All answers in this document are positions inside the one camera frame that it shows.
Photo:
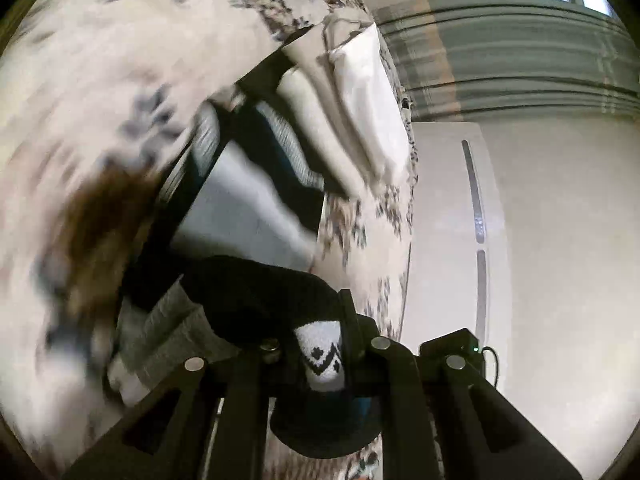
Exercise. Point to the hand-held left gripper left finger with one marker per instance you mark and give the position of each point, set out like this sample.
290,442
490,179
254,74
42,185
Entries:
245,390

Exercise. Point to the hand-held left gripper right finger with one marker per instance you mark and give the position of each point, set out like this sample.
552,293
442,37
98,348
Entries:
392,390

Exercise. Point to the striped knit sweater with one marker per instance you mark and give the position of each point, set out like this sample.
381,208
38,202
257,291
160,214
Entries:
260,290

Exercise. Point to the white wardrobe door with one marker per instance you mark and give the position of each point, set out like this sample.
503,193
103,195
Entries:
440,235

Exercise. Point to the white folded cloth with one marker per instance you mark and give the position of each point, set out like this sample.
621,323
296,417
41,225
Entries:
370,110

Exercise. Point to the beige folded cloth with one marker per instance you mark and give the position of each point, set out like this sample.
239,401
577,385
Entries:
310,110

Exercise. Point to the wide green curtain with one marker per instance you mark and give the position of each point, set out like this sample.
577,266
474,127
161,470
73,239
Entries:
500,60

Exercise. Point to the floral blanket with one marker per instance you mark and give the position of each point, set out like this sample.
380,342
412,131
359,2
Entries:
75,85

